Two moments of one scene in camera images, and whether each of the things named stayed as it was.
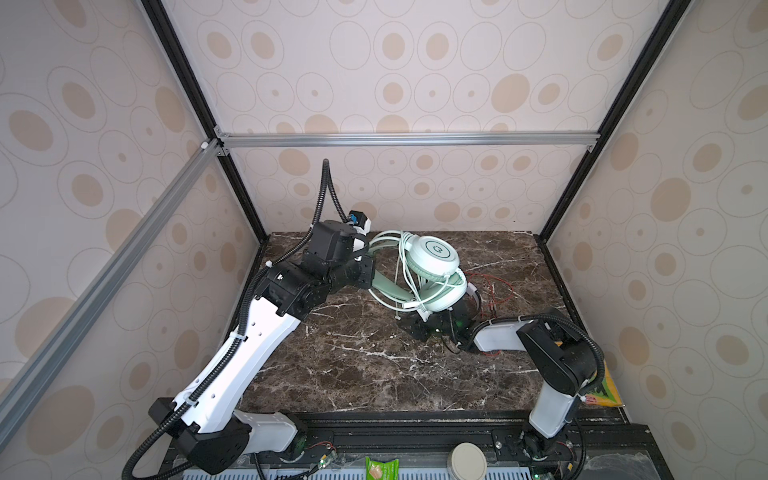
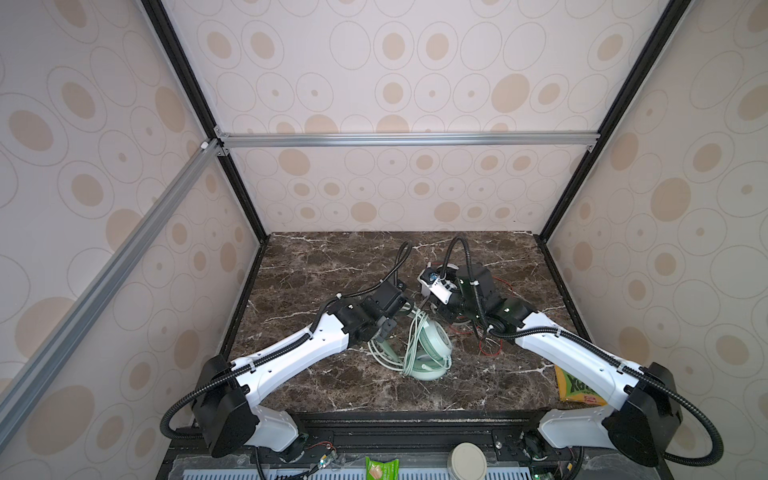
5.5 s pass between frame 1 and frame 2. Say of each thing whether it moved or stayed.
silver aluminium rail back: stayed
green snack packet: stayed
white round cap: stayed
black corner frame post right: stayed
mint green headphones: moved
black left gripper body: moved
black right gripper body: moved
